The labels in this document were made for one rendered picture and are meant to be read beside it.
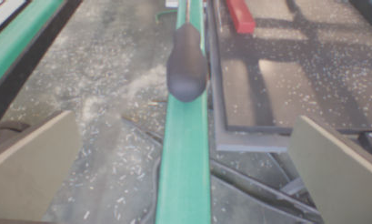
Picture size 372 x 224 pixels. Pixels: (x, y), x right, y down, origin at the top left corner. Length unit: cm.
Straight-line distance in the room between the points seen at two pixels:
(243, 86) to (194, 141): 45
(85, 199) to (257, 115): 88
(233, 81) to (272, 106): 13
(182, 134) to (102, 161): 101
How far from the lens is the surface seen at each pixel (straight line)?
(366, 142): 66
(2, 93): 29
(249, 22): 79
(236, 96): 56
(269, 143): 54
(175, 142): 15
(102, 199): 109
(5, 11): 37
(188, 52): 16
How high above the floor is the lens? 100
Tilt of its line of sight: 54 degrees down
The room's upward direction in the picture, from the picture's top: 2 degrees clockwise
